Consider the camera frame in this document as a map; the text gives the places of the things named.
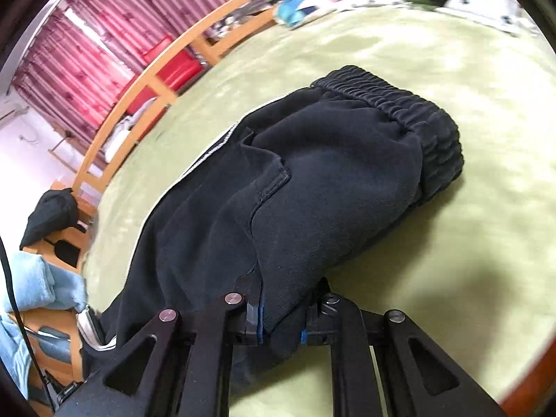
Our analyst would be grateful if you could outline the black pants with white stripe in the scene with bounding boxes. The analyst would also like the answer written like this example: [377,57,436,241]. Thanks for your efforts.
[100,66,464,391]

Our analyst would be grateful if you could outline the wooden side shelf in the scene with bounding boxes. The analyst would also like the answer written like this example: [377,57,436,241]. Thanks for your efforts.
[7,181,99,417]

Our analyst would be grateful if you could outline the green bed blanket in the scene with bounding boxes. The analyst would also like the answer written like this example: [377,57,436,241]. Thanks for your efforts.
[86,8,555,416]

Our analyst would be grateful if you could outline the light blue towel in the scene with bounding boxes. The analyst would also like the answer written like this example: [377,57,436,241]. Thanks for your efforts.
[1,251,88,397]

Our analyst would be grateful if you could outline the black garment on shelf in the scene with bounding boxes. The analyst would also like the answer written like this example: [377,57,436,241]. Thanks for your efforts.
[20,188,79,250]

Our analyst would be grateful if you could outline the red box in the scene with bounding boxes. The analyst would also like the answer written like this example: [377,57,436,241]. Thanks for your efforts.
[126,36,204,115]

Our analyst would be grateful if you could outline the red striped curtain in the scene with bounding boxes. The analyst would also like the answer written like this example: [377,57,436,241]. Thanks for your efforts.
[11,0,225,144]

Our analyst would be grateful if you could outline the teal and pink cloth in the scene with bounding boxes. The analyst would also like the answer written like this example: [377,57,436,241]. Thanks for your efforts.
[273,0,341,29]

